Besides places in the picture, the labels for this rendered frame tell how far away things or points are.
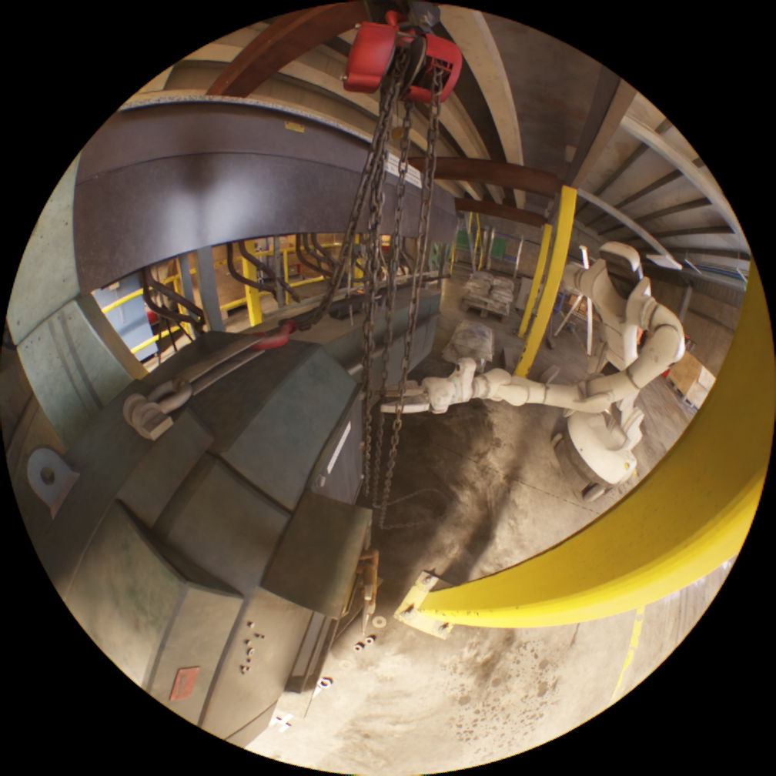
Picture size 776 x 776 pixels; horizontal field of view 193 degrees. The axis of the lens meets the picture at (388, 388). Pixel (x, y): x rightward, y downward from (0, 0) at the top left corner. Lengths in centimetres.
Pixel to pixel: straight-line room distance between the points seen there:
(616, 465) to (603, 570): 123
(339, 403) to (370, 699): 107
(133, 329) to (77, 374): 253
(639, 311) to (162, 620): 89
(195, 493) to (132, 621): 13
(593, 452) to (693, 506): 124
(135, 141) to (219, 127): 23
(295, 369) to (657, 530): 42
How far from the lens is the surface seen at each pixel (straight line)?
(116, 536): 24
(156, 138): 78
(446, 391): 58
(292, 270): 610
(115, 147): 78
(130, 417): 28
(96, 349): 74
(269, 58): 91
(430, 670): 109
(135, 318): 325
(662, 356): 70
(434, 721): 121
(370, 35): 44
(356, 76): 42
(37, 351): 80
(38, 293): 78
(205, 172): 73
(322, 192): 92
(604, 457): 143
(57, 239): 77
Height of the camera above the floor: 101
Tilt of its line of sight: 37 degrees down
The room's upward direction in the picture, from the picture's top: 6 degrees clockwise
